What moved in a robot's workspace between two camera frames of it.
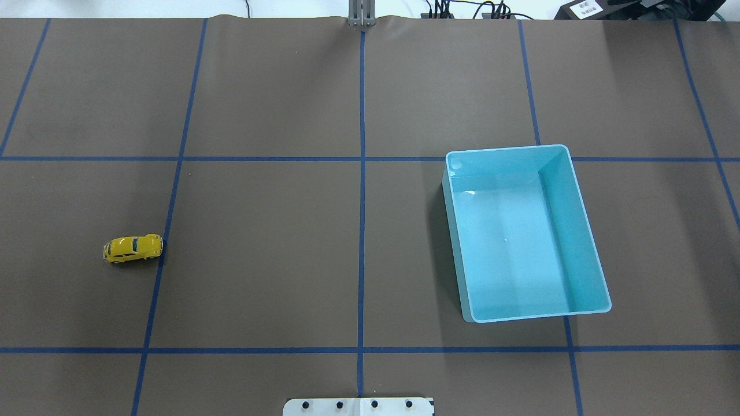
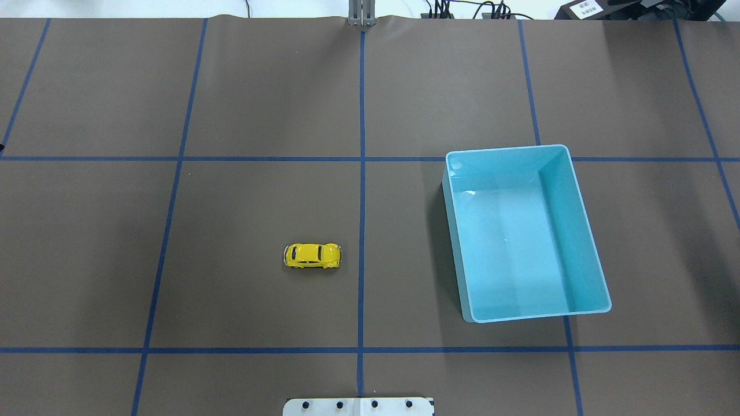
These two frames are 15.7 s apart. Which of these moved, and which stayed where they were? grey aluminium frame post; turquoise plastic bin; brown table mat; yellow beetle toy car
Moved: yellow beetle toy car
Stayed: brown table mat; turquoise plastic bin; grey aluminium frame post
